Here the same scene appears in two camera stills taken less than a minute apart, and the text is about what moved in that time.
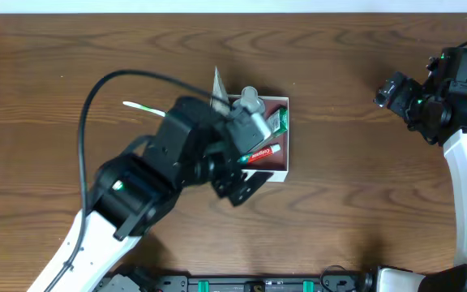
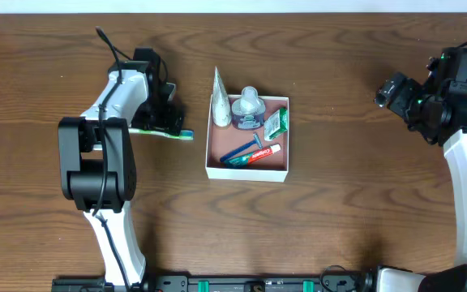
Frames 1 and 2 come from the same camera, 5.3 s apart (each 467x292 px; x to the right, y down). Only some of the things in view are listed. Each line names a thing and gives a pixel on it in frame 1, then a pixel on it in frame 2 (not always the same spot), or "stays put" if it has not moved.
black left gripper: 233,178 → 162,122
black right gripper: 392,94 stays put
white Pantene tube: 220,99 stays put
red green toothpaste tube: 259,154 stays put
